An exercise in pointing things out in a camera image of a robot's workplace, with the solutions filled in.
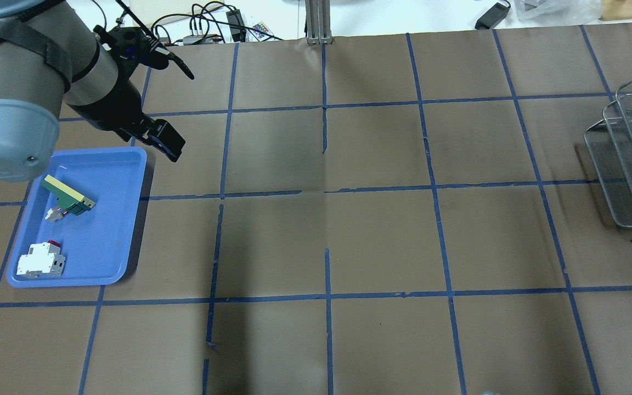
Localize black desk cables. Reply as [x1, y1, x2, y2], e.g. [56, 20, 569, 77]
[150, 2, 284, 47]

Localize black power adapter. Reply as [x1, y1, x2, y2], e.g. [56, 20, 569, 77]
[474, 1, 512, 30]

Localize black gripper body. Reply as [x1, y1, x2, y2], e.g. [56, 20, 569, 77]
[83, 27, 171, 144]

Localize clear plastic bag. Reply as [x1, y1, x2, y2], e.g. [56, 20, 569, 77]
[512, 1, 603, 25]

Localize aluminium frame post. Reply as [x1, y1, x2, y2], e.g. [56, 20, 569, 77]
[305, 0, 333, 46]

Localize white red circuit breaker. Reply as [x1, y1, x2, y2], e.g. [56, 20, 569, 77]
[16, 240, 67, 278]

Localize yellow green terminal block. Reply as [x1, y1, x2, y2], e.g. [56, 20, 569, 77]
[40, 174, 96, 222]

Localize wooden board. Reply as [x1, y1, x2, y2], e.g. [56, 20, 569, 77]
[599, 0, 632, 22]

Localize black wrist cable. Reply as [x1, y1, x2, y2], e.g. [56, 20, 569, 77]
[91, 0, 196, 81]

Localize blue plastic tray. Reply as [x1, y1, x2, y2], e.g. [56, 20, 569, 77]
[7, 146, 148, 288]

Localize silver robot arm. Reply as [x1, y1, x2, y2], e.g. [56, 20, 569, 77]
[0, 1, 194, 183]

